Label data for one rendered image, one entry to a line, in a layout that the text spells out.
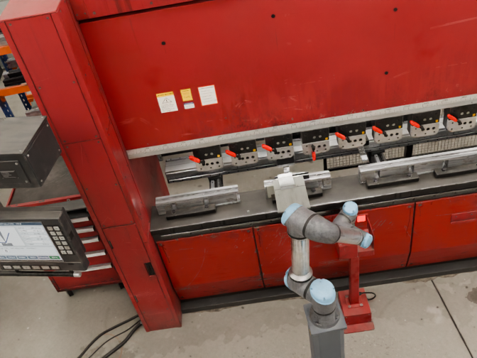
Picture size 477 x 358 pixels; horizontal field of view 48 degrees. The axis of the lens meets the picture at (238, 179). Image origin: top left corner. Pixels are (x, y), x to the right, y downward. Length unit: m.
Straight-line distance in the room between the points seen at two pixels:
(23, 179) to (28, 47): 0.56
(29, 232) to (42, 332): 1.74
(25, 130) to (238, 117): 1.07
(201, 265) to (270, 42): 1.53
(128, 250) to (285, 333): 1.19
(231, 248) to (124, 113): 1.11
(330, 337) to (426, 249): 1.13
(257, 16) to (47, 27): 0.91
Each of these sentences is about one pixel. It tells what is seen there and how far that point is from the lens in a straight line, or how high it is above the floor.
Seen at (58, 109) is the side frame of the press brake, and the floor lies 1.85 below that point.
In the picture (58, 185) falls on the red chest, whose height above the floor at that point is 0.98.
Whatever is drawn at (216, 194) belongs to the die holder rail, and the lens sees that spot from 3.17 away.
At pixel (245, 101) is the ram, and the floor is 1.59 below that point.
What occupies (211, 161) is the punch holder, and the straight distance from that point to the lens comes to 2.98.
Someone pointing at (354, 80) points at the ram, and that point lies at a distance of 2.80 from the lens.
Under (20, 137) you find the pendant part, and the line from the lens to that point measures 2.32.
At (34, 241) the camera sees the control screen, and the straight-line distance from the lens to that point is 2.58.
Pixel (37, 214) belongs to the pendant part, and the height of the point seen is 1.60.
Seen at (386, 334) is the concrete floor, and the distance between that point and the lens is 3.66.
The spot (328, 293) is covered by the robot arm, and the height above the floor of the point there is 1.00.
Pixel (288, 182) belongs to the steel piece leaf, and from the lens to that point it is 3.11.
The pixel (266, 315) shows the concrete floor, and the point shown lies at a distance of 3.75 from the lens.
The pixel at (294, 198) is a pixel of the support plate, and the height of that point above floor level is 1.00.
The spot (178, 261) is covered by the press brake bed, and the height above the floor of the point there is 0.56.
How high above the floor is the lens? 3.11
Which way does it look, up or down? 41 degrees down
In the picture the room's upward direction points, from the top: 11 degrees counter-clockwise
